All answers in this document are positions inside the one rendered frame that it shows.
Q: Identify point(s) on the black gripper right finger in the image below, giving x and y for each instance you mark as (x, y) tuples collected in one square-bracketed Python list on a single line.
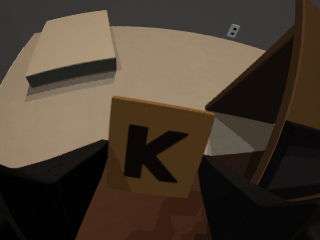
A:
[(238, 209)]

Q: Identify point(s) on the brown wooden board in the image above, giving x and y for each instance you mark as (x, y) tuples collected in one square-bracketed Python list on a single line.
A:
[(283, 88)]

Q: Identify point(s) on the tan letter tile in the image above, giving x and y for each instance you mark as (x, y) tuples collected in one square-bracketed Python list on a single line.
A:
[(154, 148)]

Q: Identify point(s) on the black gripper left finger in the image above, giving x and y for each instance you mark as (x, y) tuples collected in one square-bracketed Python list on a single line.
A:
[(48, 200)]

